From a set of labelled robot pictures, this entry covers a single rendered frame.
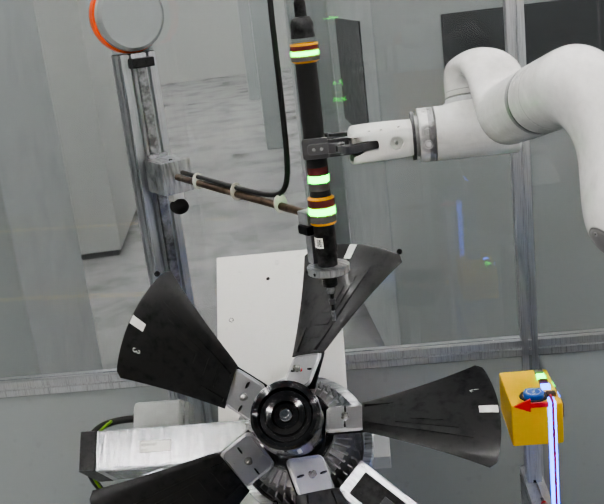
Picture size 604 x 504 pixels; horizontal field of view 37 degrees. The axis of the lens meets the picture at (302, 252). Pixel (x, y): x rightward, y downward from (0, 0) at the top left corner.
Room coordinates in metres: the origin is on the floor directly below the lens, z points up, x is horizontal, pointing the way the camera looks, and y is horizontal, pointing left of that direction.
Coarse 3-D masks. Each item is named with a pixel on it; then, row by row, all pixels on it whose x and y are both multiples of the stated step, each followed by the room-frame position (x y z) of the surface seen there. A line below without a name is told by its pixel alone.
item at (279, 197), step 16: (272, 0) 1.47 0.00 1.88; (272, 16) 1.47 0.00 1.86; (272, 32) 1.47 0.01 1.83; (272, 48) 1.47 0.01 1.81; (288, 144) 1.47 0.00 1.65; (288, 160) 1.47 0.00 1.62; (192, 176) 1.81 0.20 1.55; (288, 176) 1.48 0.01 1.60; (256, 192) 1.58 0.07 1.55; (272, 192) 1.53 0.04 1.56
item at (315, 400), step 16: (272, 384) 1.39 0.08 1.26; (288, 384) 1.38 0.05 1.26; (256, 400) 1.37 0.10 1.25; (272, 400) 1.37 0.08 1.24; (288, 400) 1.37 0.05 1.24; (304, 400) 1.37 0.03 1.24; (320, 400) 1.46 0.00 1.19; (256, 416) 1.36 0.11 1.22; (272, 416) 1.36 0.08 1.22; (304, 416) 1.35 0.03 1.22; (320, 416) 1.34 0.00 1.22; (256, 432) 1.34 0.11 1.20; (272, 432) 1.34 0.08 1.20; (288, 432) 1.33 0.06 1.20; (304, 432) 1.34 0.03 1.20; (320, 432) 1.36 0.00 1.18; (272, 448) 1.32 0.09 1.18; (288, 448) 1.31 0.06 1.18; (304, 448) 1.33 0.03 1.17; (320, 448) 1.40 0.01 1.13
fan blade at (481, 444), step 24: (432, 384) 1.45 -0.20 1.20; (456, 384) 1.43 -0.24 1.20; (480, 384) 1.42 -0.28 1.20; (384, 408) 1.40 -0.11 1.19; (408, 408) 1.38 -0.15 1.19; (432, 408) 1.37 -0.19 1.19; (456, 408) 1.37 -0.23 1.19; (384, 432) 1.33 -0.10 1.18; (408, 432) 1.32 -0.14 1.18; (432, 432) 1.32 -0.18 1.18; (456, 432) 1.31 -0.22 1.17; (480, 432) 1.31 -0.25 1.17; (480, 456) 1.27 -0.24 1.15
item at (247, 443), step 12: (240, 444) 1.37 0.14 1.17; (252, 444) 1.37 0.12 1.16; (228, 456) 1.36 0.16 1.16; (240, 456) 1.37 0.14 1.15; (252, 456) 1.37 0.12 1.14; (264, 456) 1.38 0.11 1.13; (240, 468) 1.37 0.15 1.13; (252, 468) 1.38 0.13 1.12; (264, 468) 1.38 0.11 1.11; (252, 480) 1.38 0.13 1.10
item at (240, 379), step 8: (240, 376) 1.44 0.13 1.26; (248, 376) 1.43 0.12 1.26; (232, 384) 1.45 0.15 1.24; (240, 384) 1.44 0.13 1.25; (256, 384) 1.43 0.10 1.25; (232, 392) 1.46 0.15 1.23; (240, 392) 1.45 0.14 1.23; (248, 392) 1.44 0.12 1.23; (256, 392) 1.43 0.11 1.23; (232, 400) 1.46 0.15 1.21; (240, 400) 1.45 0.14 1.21; (248, 400) 1.44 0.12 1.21; (232, 408) 1.46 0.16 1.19; (248, 408) 1.44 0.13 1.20; (248, 416) 1.45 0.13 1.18
